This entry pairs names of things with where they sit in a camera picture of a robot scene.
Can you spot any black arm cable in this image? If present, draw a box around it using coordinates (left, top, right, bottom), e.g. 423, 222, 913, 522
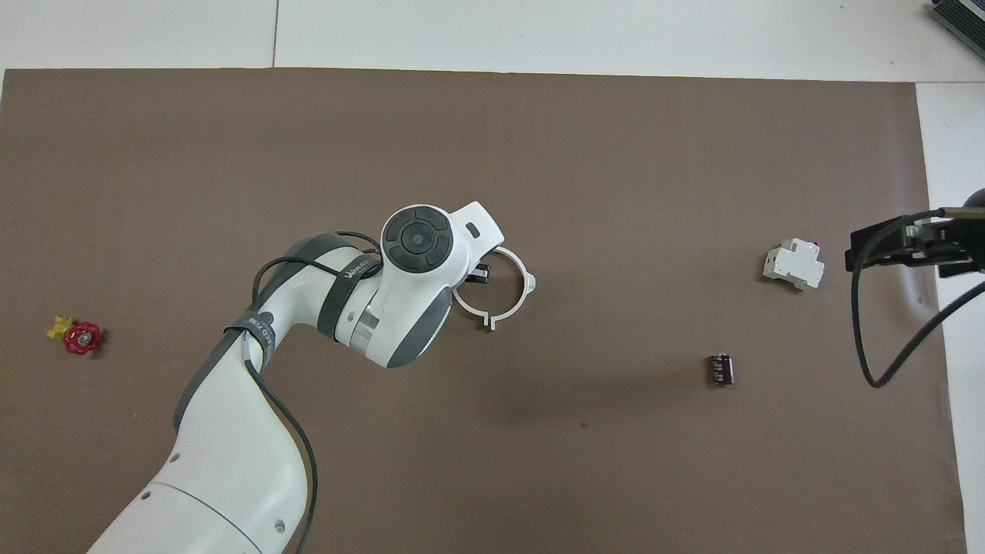
251, 231, 384, 554
850, 208, 985, 389

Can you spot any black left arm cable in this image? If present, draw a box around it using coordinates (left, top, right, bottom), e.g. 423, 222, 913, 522
251, 231, 384, 554

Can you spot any red handwheel yellow valve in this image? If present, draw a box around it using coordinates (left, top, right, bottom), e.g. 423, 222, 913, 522
48, 314, 103, 357

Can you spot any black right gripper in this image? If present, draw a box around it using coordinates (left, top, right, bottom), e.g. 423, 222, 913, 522
846, 218, 920, 272

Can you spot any brown table mat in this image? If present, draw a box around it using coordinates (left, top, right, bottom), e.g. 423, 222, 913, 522
0, 68, 969, 554

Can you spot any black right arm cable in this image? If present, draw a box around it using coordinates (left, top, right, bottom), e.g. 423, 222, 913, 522
850, 208, 985, 389

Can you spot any grey ribbed device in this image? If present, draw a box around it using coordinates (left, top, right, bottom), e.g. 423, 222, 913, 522
927, 0, 985, 58

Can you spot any white half-ring pipe clamp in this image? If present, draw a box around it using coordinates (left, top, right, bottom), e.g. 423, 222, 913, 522
488, 246, 537, 330
452, 283, 495, 332

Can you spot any white circuit breaker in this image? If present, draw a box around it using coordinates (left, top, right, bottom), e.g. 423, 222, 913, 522
762, 238, 826, 292

